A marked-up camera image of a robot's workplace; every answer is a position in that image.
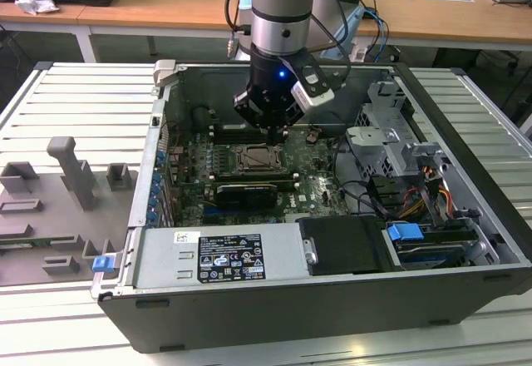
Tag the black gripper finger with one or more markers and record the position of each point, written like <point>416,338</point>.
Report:
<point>294,118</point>
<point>249,110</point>

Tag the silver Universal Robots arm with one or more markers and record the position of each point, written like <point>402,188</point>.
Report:
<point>278,0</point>

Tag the CPU socket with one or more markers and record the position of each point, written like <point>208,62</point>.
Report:
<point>240,162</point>

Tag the green motherboard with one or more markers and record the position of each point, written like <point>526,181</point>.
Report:
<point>320,191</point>

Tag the grey metal drive cage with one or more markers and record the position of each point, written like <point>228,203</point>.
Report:
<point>374,141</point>

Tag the black graphics card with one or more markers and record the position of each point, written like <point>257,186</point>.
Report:
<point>245,195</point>

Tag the small white box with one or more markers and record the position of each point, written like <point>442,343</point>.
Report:
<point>358,53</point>

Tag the wooden desk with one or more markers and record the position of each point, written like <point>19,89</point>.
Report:
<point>166,0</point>

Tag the black plastic shroud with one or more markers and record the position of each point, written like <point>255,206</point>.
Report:
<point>345,245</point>

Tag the hard disk in blue carrier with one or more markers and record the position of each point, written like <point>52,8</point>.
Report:
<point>403,231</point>

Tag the silver power supply unit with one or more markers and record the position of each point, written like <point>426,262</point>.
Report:
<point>158,258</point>

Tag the black and grey PC case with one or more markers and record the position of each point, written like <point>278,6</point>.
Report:
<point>291,312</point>

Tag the blue case latch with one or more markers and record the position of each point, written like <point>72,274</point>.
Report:
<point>103,264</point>

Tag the grey parts rack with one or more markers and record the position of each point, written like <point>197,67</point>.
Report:
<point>41,216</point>

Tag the crumpled white paper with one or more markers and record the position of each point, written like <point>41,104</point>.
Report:
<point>35,4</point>

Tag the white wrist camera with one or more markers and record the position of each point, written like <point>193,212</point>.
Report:
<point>311,95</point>

